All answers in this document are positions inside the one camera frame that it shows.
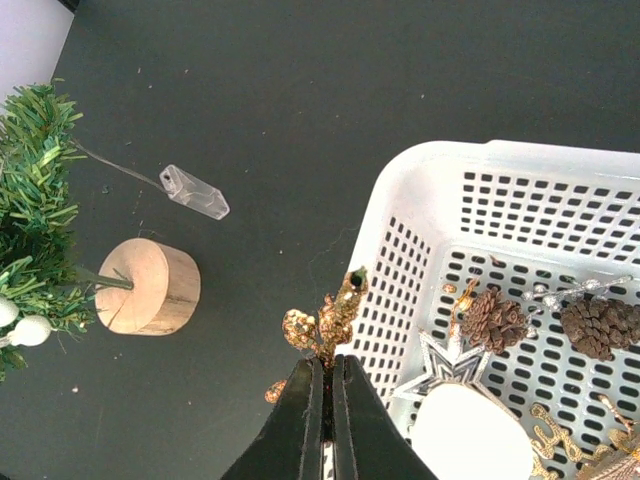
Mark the small green christmas tree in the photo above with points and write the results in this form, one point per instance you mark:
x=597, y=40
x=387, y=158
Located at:
x=143, y=287

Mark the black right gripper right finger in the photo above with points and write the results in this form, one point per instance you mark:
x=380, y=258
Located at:
x=366, y=443

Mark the silver glitter sprig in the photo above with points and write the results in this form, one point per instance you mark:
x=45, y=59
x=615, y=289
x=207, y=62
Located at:
x=557, y=301

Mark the white plastic mesh basket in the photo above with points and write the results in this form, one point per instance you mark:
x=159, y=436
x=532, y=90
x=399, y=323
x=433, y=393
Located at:
x=515, y=217

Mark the brown pine cone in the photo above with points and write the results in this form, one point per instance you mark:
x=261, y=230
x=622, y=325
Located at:
x=596, y=327
x=494, y=323

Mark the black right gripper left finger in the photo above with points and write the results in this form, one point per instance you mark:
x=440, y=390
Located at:
x=290, y=444

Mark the gold glitter sprig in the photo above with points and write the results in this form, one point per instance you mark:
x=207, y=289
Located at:
x=332, y=326

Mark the gold merry christmas sign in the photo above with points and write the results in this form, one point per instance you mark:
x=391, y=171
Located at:
x=619, y=460

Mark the silver star ornament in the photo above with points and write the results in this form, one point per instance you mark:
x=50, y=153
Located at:
x=446, y=364

